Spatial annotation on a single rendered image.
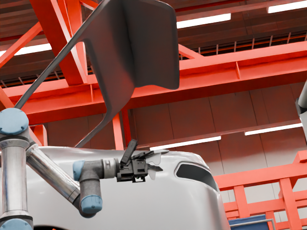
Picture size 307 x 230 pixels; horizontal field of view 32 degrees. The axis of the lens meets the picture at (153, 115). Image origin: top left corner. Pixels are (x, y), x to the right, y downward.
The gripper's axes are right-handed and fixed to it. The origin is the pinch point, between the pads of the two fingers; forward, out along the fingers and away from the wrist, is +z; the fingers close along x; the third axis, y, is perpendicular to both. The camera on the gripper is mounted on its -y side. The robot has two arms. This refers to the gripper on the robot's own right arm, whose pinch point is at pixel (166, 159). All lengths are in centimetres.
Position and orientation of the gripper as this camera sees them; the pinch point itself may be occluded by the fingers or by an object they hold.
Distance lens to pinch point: 207.0
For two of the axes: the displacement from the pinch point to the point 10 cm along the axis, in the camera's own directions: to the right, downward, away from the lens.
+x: 1.4, -5.5, -8.2
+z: 9.8, -0.5, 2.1
